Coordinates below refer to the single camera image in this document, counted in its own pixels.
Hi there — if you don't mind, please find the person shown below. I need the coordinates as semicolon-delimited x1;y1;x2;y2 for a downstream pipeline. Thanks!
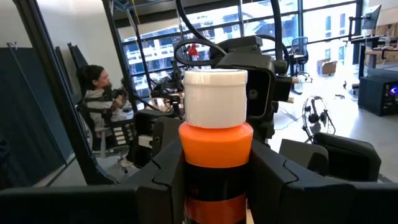
76;64;131;132

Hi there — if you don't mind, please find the black wheeled chair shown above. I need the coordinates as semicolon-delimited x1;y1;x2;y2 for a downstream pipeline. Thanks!
77;102;138;174

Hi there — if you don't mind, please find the wooden top desk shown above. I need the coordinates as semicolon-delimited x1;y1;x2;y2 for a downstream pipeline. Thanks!
351;34;398;79

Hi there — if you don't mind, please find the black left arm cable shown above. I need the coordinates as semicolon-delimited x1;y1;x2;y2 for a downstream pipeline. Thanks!
173;0;290;68

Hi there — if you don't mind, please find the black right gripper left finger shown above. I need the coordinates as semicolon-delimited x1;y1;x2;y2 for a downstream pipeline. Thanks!
0;136;185;224

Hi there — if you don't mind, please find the blue mesh office chair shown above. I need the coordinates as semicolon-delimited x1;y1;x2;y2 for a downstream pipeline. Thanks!
289;36;312;82

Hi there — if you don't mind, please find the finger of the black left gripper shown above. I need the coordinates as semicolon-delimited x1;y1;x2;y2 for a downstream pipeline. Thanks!
313;132;382;183
279;139;330;177

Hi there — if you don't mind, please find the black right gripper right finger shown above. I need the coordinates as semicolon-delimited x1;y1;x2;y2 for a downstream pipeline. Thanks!
248;139;398;224

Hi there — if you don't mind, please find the black lit computer tower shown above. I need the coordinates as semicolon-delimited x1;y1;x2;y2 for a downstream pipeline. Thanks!
357;74;398;117

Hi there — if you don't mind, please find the dark blue partition panel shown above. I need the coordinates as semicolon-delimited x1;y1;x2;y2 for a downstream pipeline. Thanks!
0;46;74;189

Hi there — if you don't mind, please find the black gantry upright post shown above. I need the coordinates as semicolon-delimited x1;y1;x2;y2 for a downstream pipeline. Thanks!
14;0;116;186

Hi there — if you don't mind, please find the brown cardboard box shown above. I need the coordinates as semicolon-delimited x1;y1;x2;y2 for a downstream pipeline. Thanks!
317;58;338;76

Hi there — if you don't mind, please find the small orange paint bottle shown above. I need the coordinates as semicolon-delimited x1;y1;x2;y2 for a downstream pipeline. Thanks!
178;68;254;224

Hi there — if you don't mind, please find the black floor fan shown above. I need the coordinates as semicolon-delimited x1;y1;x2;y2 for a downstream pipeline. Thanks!
302;95;337;144

